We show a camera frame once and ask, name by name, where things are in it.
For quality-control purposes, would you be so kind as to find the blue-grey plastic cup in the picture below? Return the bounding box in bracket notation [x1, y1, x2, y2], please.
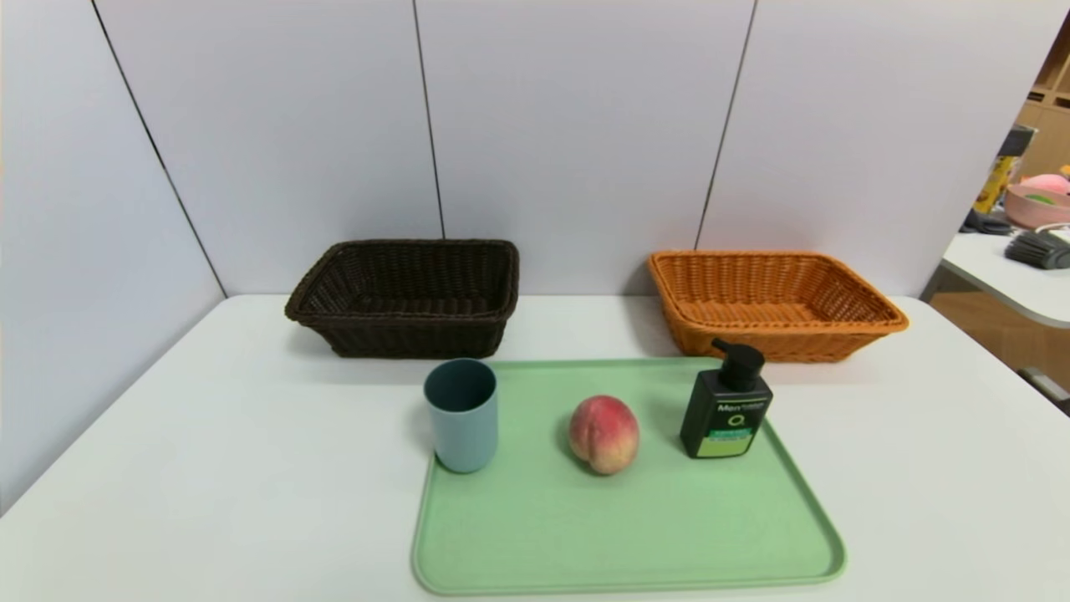
[423, 359, 500, 475]

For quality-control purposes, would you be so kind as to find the black pump soap bottle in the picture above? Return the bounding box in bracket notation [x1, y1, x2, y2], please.
[680, 338, 774, 460]

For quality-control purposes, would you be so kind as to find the dark brown wicker basket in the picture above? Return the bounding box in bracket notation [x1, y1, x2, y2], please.
[284, 239, 521, 360]

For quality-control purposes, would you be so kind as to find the orange wicker basket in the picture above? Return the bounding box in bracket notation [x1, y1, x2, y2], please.
[648, 250, 910, 364]

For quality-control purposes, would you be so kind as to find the red-yellow peach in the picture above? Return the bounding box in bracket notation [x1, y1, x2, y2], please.
[568, 395, 641, 477]

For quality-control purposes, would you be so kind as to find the light green plastic tray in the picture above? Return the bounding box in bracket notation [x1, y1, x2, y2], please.
[410, 358, 847, 597]

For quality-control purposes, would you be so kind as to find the black flat object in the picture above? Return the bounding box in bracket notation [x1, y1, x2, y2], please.
[960, 209, 1014, 236]

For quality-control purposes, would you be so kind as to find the white side table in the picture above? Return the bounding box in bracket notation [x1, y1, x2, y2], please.
[940, 226, 1070, 329]

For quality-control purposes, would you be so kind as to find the yellow bottle with dark cap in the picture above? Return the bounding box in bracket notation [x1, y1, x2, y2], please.
[974, 125, 1037, 214]

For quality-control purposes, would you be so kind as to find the pink bowl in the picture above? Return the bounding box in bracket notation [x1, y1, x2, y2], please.
[1004, 182, 1070, 230]

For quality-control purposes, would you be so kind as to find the black brush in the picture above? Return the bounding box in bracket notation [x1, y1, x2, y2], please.
[1006, 230, 1070, 270]

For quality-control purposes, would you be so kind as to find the wooden shelf unit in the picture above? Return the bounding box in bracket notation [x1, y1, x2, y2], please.
[1014, 17, 1070, 181]

